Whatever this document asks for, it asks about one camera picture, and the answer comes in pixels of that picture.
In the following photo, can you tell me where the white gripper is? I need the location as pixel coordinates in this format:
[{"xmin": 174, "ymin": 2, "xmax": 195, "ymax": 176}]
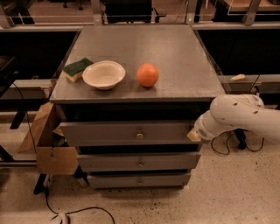
[{"xmin": 186, "ymin": 112, "xmax": 231, "ymax": 143}]

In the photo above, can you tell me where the grey top drawer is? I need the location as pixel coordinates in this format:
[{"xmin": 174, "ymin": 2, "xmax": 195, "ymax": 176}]
[{"xmin": 60, "ymin": 121, "xmax": 193, "ymax": 147}]

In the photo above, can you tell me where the grey drawer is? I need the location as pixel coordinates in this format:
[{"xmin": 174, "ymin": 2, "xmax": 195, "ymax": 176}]
[
  {"xmin": 60, "ymin": 121, "xmax": 193, "ymax": 147},
  {"xmin": 77, "ymin": 152, "xmax": 200, "ymax": 172},
  {"xmin": 88, "ymin": 173, "xmax": 191, "ymax": 189}
]

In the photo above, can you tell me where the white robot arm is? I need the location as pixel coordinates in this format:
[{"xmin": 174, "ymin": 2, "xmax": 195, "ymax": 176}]
[{"xmin": 187, "ymin": 94, "xmax": 280, "ymax": 144}]

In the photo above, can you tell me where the grey middle drawer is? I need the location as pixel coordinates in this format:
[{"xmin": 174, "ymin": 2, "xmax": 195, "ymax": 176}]
[{"xmin": 77, "ymin": 152, "xmax": 200, "ymax": 172}]

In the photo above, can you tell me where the grey bottom drawer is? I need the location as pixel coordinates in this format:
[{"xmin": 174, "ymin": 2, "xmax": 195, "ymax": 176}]
[{"xmin": 88, "ymin": 173, "xmax": 191, "ymax": 189}]

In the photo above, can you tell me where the grey drawer cabinet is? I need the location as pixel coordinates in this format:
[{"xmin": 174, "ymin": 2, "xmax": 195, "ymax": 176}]
[{"xmin": 51, "ymin": 24, "xmax": 224, "ymax": 178}]

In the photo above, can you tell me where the orange ball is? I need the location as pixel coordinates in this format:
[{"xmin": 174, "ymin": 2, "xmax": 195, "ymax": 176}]
[{"xmin": 136, "ymin": 63, "xmax": 159, "ymax": 88}]

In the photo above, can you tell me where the yellow foam scrap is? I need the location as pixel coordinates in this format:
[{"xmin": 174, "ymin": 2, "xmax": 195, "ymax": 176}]
[{"xmin": 230, "ymin": 73, "xmax": 246, "ymax": 81}]

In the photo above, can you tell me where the white bowl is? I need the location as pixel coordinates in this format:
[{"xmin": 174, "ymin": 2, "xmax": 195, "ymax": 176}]
[{"xmin": 82, "ymin": 60, "xmax": 126, "ymax": 90}]

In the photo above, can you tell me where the green yellow sponge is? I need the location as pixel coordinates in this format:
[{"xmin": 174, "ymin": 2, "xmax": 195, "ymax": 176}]
[{"xmin": 62, "ymin": 58, "xmax": 93, "ymax": 82}]

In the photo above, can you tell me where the cardboard box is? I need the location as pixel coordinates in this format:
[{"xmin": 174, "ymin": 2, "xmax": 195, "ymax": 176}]
[{"xmin": 18, "ymin": 102, "xmax": 79, "ymax": 175}]

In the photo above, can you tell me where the black office chair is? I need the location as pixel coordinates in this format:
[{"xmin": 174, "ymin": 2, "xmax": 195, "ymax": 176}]
[{"xmin": 102, "ymin": 0, "xmax": 167, "ymax": 24}]

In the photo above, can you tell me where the black floor cable right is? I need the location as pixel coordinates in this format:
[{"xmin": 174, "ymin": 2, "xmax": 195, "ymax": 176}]
[{"xmin": 211, "ymin": 129, "xmax": 265, "ymax": 156}]

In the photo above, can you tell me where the black floor cable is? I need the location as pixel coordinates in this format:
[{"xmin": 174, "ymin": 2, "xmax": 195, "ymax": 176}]
[
  {"xmin": 211, "ymin": 129, "xmax": 265, "ymax": 156},
  {"xmin": 44, "ymin": 186, "xmax": 116, "ymax": 224}
]

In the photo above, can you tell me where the black floor cable front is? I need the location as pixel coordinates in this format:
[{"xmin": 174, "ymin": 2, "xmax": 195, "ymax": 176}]
[{"xmin": 44, "ymin": 186, "xmax": 116, "ymax": 224}]

